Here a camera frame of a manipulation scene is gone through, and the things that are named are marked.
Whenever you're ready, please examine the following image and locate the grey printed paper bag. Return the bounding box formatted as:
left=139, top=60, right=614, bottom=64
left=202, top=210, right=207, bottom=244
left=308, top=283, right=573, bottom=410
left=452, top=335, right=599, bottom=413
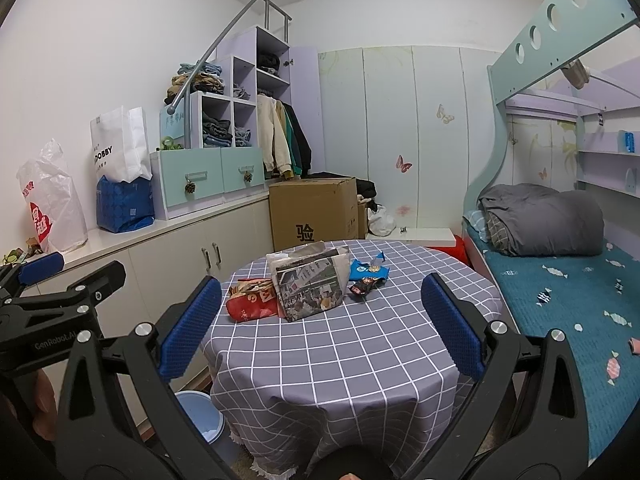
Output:
left=266, top=242, right=352, bottom=322

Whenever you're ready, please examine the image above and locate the black snack wrapper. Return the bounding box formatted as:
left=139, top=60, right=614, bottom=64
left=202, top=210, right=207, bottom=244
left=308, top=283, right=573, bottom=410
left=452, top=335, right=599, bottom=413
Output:
left=348, top=276, right=385, bottom=301

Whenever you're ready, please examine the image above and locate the red stool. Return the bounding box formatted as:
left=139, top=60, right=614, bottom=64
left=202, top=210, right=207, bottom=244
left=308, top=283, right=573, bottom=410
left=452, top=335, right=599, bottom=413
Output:
left=435, top=235, right=471, bottom=266

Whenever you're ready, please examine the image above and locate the grey metal handrail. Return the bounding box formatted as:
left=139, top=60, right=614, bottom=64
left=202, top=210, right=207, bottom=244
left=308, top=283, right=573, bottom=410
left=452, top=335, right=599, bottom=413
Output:
left=166, top=0, right=294, bottom=115

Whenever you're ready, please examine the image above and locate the red snack bag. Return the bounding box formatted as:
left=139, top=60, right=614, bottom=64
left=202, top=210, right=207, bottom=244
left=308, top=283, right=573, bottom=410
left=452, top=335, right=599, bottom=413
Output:
left=226, top=278, right=279, bottom=323

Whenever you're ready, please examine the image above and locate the cream hanging jacket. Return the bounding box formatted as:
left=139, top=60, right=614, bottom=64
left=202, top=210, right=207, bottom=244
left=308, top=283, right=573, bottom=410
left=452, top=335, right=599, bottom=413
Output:
left=257, top=94, right=292, bottom=176

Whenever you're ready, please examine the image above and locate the white paper shopping bag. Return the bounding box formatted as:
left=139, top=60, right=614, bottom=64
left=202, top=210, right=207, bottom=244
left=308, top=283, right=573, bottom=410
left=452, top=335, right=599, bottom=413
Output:
left=90, top=106, right=152, bottom=183

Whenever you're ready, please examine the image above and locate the white wardrobe with butterflies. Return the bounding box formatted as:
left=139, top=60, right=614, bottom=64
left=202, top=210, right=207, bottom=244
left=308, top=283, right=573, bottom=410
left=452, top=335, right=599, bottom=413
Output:
left=319, top=46, right=498, bottom=233

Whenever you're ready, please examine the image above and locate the blue gift bag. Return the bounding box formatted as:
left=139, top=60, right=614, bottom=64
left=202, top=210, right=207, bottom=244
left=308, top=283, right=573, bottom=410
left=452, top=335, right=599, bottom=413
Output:
left=96, top=177, right=155, bottom=233

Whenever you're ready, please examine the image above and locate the teal bunk bed frame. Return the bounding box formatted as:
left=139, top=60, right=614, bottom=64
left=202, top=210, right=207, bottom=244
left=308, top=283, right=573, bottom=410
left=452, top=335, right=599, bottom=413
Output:
left=462, top=0, right=639, bottom=254

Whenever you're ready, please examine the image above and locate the white red plastic bag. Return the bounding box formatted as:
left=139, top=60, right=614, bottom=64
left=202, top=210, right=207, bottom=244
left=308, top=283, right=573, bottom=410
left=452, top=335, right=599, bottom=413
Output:
left=16, top=139, right=88, bottom=252

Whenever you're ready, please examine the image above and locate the white low cabinet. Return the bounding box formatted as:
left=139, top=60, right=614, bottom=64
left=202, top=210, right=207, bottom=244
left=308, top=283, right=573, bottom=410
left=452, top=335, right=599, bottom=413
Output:
left=26, top=192, right=272, bottom=337

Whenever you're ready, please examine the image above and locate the white plastic bag on floor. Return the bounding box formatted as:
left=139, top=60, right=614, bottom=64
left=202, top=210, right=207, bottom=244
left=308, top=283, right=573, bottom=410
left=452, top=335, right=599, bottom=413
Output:
left=367, top=205, right=397, bottom=237

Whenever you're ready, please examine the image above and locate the brown cardboard box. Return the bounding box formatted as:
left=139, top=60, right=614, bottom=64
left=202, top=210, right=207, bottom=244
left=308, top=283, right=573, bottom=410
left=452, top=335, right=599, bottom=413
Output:
left=269, top=177, right=359, bottom=250

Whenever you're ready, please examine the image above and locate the teal drawer shelf unit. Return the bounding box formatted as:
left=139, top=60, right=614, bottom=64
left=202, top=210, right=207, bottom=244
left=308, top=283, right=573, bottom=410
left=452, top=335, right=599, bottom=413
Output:
left=151, top=26, right=326, bottom=220

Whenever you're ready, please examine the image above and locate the teal candy print bedsheet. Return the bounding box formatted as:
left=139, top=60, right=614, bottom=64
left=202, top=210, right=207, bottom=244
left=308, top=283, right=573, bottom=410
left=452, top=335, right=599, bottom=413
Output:
left=466, top=226, right=639, bottom=460

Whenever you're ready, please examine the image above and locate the light blue trash bin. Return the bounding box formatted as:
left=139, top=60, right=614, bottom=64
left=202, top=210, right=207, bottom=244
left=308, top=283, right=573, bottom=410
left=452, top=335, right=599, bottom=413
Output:
left=176, top=390, right=224, bottom=444

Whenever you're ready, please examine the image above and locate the blue cookie wrapper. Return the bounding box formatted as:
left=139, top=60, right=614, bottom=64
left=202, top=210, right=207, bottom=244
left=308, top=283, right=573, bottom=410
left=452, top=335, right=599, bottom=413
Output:
left=349, top=252, right=390, bottom=282

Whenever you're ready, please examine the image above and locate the grey checked tablecloth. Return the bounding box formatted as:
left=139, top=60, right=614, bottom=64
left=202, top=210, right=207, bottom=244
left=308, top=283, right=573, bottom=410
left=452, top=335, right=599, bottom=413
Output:
left=202, top=240, right=503, bottom=478

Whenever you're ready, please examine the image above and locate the grey folded duvet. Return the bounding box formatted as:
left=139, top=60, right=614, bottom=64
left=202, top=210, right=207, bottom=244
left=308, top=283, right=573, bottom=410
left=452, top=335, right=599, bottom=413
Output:
left=478, top=183, right=604, bottom=257

